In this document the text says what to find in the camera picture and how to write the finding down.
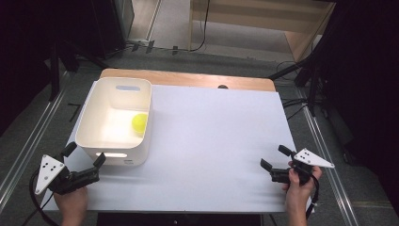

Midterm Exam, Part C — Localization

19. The black metal stand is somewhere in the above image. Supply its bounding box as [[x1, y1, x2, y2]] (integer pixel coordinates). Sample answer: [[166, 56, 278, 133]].
[[267, 31, 332, 118], [47, 36, 111, 102]]

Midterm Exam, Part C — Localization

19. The person's right hand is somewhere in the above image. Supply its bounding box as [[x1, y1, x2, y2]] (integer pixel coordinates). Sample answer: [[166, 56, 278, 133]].
[[281, 161, 324, 215]]

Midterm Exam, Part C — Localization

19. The aluminium floor rail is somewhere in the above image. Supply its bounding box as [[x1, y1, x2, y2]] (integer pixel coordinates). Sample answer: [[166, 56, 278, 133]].
[[0, 71, 97, 203], [295, 87, 360, 226]]

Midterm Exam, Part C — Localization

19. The wooden shelf unit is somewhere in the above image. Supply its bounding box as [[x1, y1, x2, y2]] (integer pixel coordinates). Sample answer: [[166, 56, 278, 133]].
[[187, 0, 337, 63]]

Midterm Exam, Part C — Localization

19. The white plastic storage bin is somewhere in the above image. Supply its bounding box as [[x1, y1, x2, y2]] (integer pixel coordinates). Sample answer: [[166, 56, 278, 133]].
[[74, 76, 152, 167]]

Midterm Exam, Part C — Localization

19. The left hand-held gripper cable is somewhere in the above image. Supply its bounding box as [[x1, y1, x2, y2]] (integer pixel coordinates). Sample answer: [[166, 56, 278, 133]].
[[28, 170, 61, 226]]

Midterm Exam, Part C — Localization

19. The wooden table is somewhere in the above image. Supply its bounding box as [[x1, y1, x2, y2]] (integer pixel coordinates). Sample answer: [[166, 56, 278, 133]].
[[99, 68, 277, 93]]

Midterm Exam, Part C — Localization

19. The hand-held gripper cable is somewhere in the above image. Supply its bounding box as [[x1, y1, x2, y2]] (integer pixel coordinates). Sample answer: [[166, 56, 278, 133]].
[[305, 173, 321, 220], [28, 170, 61, 226]]

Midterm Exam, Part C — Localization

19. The black hanging cable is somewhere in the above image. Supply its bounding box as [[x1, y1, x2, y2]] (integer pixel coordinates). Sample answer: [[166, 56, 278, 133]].
[[187, 0, 211, 53]]

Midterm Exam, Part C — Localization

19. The person's left hand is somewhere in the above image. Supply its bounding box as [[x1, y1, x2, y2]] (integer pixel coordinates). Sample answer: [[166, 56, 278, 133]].
[[53, 185, 89, 222]]

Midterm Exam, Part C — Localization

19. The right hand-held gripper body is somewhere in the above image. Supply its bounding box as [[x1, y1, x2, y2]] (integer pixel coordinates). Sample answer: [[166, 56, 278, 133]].
[[270, 148, 336, 186]]

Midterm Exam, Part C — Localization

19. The yellow tennis ball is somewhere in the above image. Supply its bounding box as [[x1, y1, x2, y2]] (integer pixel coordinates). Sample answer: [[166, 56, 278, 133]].
[[131, 113, 149, 135]]

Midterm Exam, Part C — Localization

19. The black floor cable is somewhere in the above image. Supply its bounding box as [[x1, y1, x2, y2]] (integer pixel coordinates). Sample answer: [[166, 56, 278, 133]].
[[276, 59, 316, 121]]

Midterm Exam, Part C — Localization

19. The black cabinet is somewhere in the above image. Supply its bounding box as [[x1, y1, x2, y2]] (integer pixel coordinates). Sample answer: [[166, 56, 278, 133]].
[[89, 0, 136, 59]]

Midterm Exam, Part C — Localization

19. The right hand-held gripper cable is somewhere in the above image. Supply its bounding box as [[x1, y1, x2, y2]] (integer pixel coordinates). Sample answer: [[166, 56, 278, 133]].
[[305, 173, 321, 220]]

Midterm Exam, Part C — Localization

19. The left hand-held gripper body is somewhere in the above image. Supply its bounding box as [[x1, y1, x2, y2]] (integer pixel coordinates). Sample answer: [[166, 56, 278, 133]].
[[34, 153, 102, 196]]

